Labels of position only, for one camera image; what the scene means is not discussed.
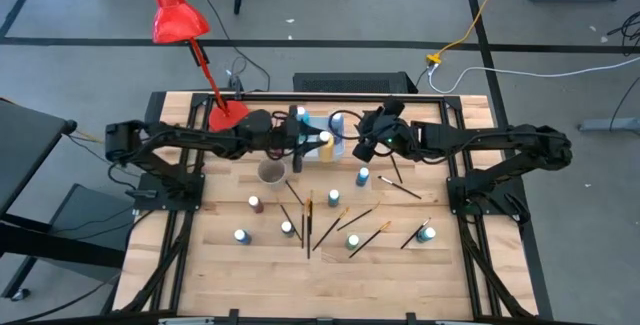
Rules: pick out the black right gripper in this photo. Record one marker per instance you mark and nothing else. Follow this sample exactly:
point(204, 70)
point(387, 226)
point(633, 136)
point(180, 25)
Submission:
point(392, 137)

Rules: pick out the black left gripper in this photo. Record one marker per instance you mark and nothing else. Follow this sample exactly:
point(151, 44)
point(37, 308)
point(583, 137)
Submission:
point(282, 135)

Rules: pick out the white plastic bin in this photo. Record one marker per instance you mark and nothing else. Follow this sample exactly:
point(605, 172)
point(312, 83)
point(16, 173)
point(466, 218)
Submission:
point(314, 155)

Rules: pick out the large turquoise paint bottle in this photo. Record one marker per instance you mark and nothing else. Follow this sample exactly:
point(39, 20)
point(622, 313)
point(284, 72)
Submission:
point(301, 113)

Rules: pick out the large yellow paint bottle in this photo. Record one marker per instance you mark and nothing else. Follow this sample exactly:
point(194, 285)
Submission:
point(327, 152)

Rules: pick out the beige plastic cup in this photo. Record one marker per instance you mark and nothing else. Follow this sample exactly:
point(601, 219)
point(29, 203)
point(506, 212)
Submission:
point(271, 171)

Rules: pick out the small sky-blue paint bottle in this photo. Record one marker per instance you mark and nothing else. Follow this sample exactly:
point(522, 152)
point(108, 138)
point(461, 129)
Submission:
point(362, 176)

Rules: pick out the thin black paintbrush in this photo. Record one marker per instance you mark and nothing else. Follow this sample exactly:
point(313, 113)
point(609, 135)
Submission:
point(396, 169)

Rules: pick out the small teal paint bottle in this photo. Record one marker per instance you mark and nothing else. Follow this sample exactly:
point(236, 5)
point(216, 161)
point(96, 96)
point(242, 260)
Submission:
point(426, 234)
point(333, 197)

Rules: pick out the black paintbrush silver ferrule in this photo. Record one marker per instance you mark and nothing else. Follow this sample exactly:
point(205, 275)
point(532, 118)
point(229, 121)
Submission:
point(400, 188)

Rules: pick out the small dark red paint bottle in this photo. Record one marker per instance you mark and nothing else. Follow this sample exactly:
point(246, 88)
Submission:
point(255, 204)

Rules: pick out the small black paint bottle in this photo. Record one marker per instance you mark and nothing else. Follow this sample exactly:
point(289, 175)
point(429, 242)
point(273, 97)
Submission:
point(287, 228)

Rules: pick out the small green paint bottle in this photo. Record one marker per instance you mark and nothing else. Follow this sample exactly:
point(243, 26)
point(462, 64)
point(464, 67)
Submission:
point(352, 241)

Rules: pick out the small blue paint bottle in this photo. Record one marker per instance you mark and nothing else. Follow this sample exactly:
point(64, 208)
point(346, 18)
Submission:
point(242, 236)

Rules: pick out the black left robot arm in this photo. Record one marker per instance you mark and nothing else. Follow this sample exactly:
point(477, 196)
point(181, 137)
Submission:
point(200, 140)

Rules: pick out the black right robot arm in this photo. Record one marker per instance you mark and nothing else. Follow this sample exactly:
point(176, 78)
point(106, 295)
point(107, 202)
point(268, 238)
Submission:
point(500, 140)

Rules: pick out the black computer case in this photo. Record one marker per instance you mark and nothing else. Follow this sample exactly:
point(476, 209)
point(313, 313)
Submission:
point(350, 83)

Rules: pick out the red desk lamp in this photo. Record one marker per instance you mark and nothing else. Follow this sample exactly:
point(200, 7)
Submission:
point(175, 15)

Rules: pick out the grey desk foot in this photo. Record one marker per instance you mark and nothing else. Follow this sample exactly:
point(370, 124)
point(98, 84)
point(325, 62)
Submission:
point(610, 125)

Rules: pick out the black side desk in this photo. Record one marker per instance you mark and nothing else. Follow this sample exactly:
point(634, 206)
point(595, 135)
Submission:
point(25, 140)

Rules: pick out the black aluminium table frame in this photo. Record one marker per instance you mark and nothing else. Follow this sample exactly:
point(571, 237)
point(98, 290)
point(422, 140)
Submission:
point(325, 98)

